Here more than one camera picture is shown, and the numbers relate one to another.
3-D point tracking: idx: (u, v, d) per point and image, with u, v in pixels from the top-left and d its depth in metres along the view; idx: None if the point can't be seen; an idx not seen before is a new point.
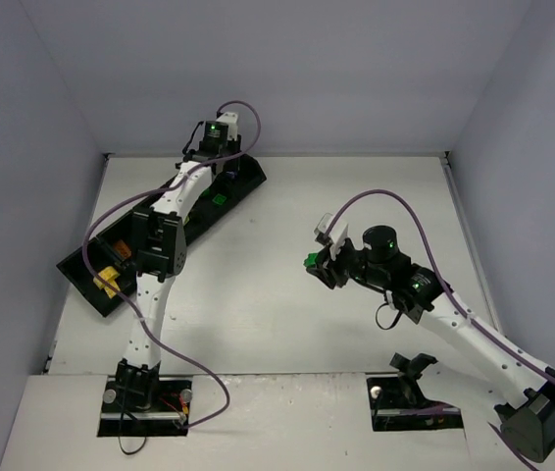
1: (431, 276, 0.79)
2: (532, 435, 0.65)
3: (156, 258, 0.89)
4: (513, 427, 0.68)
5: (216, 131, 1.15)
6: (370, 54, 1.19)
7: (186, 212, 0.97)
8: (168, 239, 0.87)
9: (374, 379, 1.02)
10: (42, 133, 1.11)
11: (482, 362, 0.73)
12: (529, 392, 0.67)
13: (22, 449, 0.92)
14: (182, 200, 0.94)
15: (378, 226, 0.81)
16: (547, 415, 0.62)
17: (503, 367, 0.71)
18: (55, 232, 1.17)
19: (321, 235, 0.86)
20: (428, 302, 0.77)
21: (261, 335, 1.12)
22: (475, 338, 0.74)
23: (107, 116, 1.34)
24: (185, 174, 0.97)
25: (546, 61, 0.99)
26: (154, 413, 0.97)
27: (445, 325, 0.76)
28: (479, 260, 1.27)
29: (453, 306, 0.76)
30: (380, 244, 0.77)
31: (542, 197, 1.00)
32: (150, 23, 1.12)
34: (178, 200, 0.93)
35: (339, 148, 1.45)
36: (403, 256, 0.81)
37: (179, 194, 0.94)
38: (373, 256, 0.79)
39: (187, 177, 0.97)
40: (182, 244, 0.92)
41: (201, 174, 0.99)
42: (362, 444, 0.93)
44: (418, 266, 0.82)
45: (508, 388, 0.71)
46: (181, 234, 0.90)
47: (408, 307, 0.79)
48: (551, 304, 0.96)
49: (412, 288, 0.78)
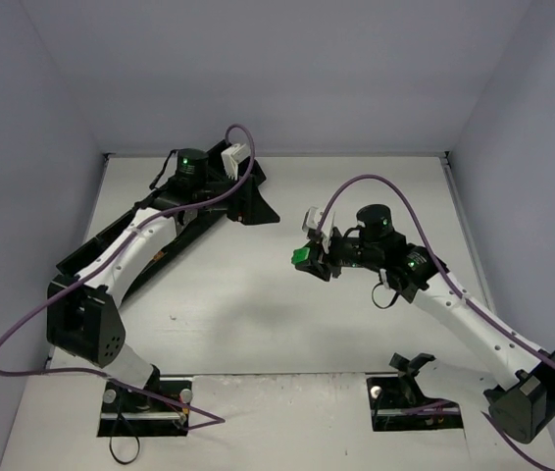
1: (427, 255, 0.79)
2: (521, 416, 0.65)
3: (75, 342, 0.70)
4: (500, 408, 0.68)
5: (190, 167, 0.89)
6: (369, 55, 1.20)
7: (128, 281, 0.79)
8: (92, 322, 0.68)
9: (374, 379, 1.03)
10: (42, 133, 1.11)
11: (476, 341, 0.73)
12: (521, 374, 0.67)
13: (21, 450, 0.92)
14: (121, 267, 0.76)
15: (372, 205, 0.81)
16: (537, 397, 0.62)
17: (496, 348, 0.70)
18: (56, 232, 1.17)
19: (315, 232, 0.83)
20: (424, 281, 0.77)
21: (260, 335, 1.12)
22: (470, 316, 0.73)
23: (108, 117, 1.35)
24: (136, 229, 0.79)
25: (546, 61, 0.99)
26: (154, 414, 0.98)
27: (439, 303, 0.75)
28: (479, 261, 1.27)
29: (446, 286, 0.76)
30: (374, 221, 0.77)
31: (541, 197, 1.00)
32: (150, 24, 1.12)
34: (115, 267, 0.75)
35: (339, 148, 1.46)
36: (397, 235, 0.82)
37: (119, 260, 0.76)
38: (367, 235, 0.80)
39: (136, 234, 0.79)
40: (116, 324, 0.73)
41: (156, 229, 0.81)
42: (362, 443, 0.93)
44: (413, 246, 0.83)
45: (500, 370, 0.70)
46: (113, 312, 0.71)
47: (402, 286, 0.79)
48: (550, 304, 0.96)
49: (407, 266, 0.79)
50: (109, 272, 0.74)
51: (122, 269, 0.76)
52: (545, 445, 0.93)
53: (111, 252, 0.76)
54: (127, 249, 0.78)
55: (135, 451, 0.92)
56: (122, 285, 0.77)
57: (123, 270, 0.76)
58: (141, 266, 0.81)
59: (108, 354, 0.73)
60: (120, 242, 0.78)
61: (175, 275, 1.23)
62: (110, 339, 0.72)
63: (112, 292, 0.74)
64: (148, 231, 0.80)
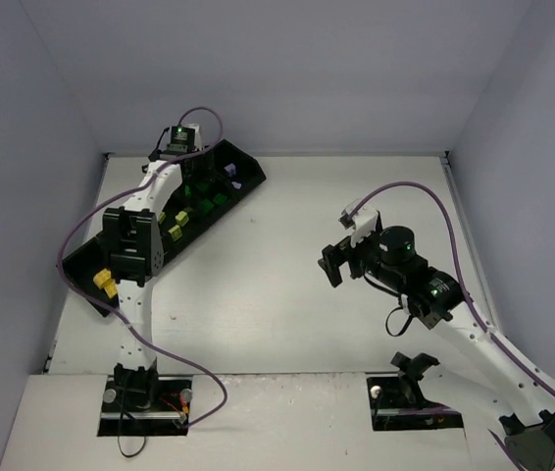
1: (450, 283, 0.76)
2: (541, 455, 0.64)
3: (129, 262, 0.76)
4: (519, 443, 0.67)
5: (183, 134, 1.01)
6: (369, 55, 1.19)
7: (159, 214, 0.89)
8: (142, 237, 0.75)
9: (374, 379, 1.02)
10: (40, 132, 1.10)
11: (497, 377, 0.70)
12: (545, 415, 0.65)
13: (21, 450, 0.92)
14: (154, 198, 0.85)
15: (396, 228, 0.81)
16: None
17: (521, 386, 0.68)
18: (56, 232, 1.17)
19: (344, 216, 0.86)
20: (446, 310, 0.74)
21: (260, 335, 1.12)
22: (494, 352, 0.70)
23: (108, 115, 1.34)
24: (156, 171, 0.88)
25: (548, 61, 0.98)
26: (153, 413, 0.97)
27: (462, 336, 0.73)
28: (479, 261, 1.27)
29: (472, 318, 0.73)
30: (397, 245, 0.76)
31: (541, 198, 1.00)
32: (149, 23, 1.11)
34: (149, 197, 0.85)
35: (338, 148, 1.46)
36: (420, 261, 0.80)
37: (151, 192, 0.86)
38: (389, 258, 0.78)
39: (157, 175, 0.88)
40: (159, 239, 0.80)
41: (172, 171, 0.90)
42: (362, 443, 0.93)
44: (436, 271, 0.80)
45: (522, 407, 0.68)
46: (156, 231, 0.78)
47: (424, 312, 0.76)
48: (550, 305, 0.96)
49: (429, 293, 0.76)
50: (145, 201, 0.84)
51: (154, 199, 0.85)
52: None
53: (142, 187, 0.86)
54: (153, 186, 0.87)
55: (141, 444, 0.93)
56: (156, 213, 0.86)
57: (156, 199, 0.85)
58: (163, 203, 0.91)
59: (156, 267, 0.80)
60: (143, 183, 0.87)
61: (176, 275, 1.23)
62: (157, 252, 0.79)
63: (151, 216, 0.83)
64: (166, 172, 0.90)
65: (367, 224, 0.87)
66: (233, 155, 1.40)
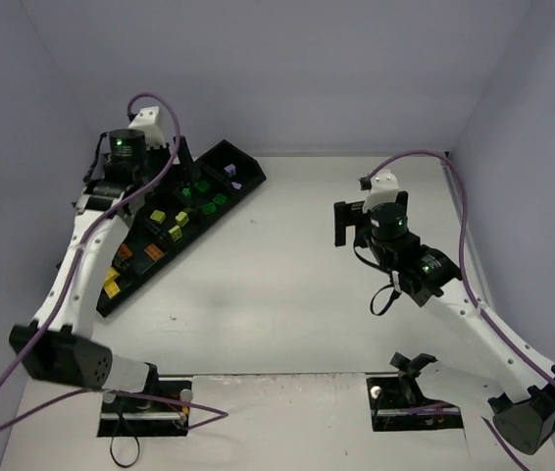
1: (443, 259, 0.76)
2: (528, 431, 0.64)
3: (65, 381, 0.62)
4: (506, 420, 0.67)
5: (126, 146, 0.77)
6: (368, 57, 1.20)
7: (92, 303, 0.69)
8: (73, 364, 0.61)
9: (374, 379, 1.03)
10: (41, 134, 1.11)
11: (485, 353, 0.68)
12: (533, 391, 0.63)
13: (21, 451, 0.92)
14: (79, 294, 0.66)
15: (388, 203, 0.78)
16: (548, 415, 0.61)
17: (509, 362, 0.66)
18: (56, 233, 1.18)
19: (364, 179, 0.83)
20: (438, 287, 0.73)
21: (259, 335, 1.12)
22: (483, 328, 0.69)
23: (109, 116, 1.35)
24: (80, 243, 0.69)
25: (547, 61, 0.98)
26: (154, 414, 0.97)
27: (453, 311, 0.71)
28: (478, 261, 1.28)
29: (464, 293, 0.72)
30: (388, 221, 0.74)
31: (540, 199, 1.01)
32: (149, 26, 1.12)
34: (73, 297, 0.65)
35: (338, 148, 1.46)
36: (412, 237, 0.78)
37: (75, 288, 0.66)
38: (381, 235, 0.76)
39: (82, 249, 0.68)
40: (97, 349, 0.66)
41: (102, 236, 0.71)
42: (361, 442, 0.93)
44: (429, 248, 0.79)
45: (510, 383, 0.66)
46: (89, 346, 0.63)
47: (415, 289, 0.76)
48: (549, 306, 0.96)
49: (422, 271, 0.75)
50: (68, 304, 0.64)
51: (80, 296, 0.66)
52: (544, 446, 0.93)
53: (62, 281, 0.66)
54: (78, 271, 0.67)
55: (139, 447, 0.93)
56: (88, 308, 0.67)
57: (81, 298, 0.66)
58: (99, 282, 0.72)
59: (98, 377, 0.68)
60: (66, 267, 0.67)
61: (175, 275, 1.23)
62: (97, 362, 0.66)
63: (78, 326, 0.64)
64: (94, 241, 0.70)
65: (385, 192, 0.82)
66: (233, 155, 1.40)
